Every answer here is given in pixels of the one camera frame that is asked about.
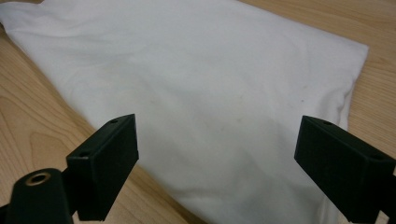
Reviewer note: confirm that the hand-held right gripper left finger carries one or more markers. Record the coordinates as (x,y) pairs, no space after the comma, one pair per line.
(102,174)

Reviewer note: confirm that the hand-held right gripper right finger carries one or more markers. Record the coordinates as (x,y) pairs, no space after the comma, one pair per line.
(342,174)

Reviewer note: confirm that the white printed tank top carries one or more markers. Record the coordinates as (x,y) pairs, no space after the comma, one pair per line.
(199,87)

